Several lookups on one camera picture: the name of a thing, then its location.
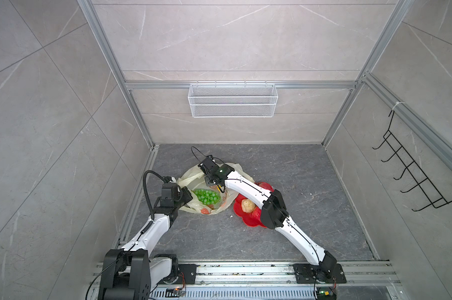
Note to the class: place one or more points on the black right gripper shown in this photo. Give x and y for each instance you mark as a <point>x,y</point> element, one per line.
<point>207,182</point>

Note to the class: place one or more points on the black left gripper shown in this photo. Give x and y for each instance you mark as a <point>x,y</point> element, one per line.
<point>185,192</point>

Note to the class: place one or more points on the cream plastic bag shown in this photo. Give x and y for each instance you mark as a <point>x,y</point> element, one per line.
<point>194,179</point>

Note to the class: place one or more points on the beige fake fruit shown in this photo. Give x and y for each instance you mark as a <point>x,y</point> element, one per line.
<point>248,206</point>

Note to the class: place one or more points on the red flower-shaped plate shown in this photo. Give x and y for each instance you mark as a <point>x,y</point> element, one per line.
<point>246,218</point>

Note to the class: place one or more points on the red fake strawberry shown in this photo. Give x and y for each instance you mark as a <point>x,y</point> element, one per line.
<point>256,214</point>

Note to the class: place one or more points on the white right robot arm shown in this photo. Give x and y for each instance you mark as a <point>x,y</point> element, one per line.
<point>274,216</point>

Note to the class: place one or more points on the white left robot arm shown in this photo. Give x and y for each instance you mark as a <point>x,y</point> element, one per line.
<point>131,273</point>

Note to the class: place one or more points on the green fake grape bunch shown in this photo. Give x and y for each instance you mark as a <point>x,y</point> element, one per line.
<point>208,197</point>

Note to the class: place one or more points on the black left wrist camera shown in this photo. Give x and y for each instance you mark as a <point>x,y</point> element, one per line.
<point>170,194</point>

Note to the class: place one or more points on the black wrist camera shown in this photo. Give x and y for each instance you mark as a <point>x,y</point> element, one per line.
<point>170,194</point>
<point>208,165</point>

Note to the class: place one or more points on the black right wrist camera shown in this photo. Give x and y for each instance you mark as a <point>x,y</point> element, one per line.
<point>208,165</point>

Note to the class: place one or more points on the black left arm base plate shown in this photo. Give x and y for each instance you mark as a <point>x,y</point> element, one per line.
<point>182,274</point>

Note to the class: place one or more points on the white wire mesh basket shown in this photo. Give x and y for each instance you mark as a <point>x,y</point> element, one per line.
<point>232,100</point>

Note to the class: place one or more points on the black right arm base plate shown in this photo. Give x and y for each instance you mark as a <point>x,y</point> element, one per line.
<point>309,274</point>

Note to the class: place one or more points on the aluminium frame rail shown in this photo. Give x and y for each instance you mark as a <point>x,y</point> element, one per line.
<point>90,14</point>

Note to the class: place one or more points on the black wire hook rack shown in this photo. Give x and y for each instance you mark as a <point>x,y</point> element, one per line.
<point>411,166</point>

